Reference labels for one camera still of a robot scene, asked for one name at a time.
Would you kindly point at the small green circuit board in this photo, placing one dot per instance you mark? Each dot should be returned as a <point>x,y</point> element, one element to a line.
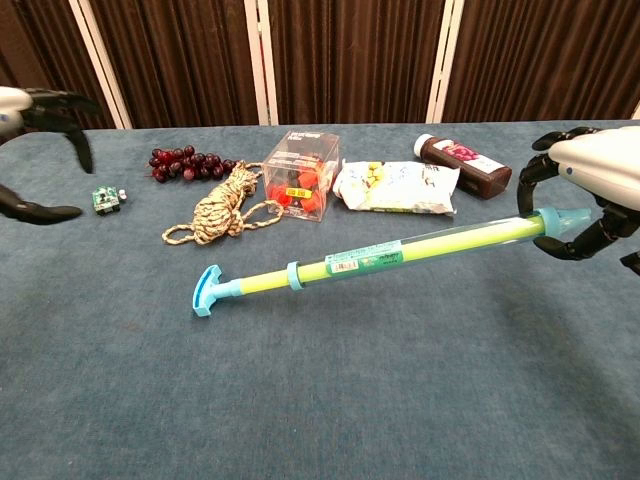
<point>104,198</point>

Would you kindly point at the clear plastic box orange items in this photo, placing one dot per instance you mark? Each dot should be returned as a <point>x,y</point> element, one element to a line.
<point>300,175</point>

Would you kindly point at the brown curtain screen panel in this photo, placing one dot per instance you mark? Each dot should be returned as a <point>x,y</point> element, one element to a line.
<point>175,60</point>
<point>355,60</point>
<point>40,45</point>
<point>550,60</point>

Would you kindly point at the blue velvet table cloth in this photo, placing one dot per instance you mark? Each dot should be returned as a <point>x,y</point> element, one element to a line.
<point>320,390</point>

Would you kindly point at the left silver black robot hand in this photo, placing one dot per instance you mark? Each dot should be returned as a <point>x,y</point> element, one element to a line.
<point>50,107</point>

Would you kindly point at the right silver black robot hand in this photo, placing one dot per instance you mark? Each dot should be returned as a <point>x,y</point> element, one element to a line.
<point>605,160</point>

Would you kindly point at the dark brown juice bottle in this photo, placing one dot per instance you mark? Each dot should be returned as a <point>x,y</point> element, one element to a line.
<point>465,165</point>

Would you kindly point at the white snack bag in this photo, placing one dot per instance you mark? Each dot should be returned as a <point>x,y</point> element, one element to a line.
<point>400,192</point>

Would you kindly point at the dark red grape bunch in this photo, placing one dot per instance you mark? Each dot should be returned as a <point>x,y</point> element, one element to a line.
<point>185,162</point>

